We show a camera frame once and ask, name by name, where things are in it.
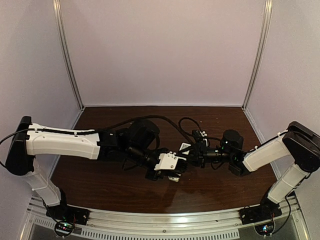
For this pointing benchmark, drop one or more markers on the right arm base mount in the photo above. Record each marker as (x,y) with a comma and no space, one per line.
(266,210)

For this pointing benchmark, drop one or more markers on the white remote control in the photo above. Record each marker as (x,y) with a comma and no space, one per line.
(185,148)

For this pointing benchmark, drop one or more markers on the white battery cover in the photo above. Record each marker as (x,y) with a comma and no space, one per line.
(174,179)

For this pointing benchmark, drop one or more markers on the left circuit board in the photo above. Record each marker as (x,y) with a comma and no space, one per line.
(63,229)

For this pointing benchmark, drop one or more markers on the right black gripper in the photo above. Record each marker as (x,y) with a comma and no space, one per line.
(199,155)

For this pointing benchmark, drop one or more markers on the aluminium frame post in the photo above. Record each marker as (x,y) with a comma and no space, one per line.
(66,54)
(263,37)

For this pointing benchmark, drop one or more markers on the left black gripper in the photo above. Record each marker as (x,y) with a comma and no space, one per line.
(155,174)

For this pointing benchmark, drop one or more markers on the right aluminium frame post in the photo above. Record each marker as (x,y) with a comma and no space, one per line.
(263,37)

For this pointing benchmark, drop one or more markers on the circuit board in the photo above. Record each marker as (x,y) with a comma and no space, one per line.
(265,229)
(63,229)

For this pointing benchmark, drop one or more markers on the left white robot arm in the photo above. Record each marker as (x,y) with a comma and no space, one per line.
(111,144)

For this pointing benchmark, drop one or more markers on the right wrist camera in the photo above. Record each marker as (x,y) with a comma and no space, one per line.
(200,138)

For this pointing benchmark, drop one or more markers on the right circuit board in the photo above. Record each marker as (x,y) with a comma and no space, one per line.
(265,229)

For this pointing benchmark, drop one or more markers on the left aluminium frame post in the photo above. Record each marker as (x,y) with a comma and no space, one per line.
(66,54)

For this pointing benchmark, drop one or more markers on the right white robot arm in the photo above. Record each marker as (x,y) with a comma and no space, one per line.
(297,141)

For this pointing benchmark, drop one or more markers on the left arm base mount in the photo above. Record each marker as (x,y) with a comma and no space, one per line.
(67,213)

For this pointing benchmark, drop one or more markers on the front aluminium rail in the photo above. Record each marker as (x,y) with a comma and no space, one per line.
(112,225)

